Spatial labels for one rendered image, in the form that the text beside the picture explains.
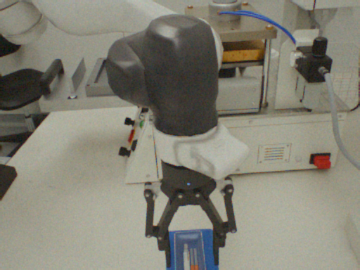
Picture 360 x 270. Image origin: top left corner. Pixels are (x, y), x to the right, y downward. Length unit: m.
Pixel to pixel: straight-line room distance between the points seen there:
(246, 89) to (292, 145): 0.19
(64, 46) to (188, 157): 2.19
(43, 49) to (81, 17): 2.01
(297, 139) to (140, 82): 0.52
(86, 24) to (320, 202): 0.63
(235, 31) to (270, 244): 0.44
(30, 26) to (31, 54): 1.90
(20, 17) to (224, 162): 0.52
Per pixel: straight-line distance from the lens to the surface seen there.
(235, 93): 0.78
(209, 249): 0.74
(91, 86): 0.84
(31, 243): 0.83
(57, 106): 0.87
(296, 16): 0.89
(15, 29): 0.80
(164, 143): 0.45
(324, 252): 0.77
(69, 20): 0.65
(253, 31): 0.77
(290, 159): 0.91
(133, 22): 0.64
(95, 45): 2.49
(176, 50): 0.39
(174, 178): 0.48
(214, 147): 0.43
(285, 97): 0.83
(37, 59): 2.69
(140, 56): 0.44
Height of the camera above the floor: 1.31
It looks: 32 degrees down
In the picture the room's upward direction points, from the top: 3 degrees counter-clockwise
